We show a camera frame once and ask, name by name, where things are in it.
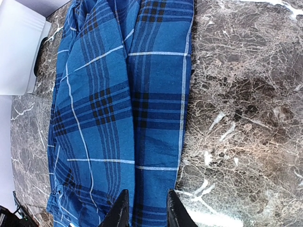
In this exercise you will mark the blue plaid long sleeve shirt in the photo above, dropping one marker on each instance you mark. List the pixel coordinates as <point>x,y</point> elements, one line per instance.
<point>119,109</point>

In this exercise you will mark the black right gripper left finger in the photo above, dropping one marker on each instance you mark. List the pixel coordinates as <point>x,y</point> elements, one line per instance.
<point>118,215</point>

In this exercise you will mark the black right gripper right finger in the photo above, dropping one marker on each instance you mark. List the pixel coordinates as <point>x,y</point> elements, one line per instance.
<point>177,215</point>

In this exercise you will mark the white plastic bin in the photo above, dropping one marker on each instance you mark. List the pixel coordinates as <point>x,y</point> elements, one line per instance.
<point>22,31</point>

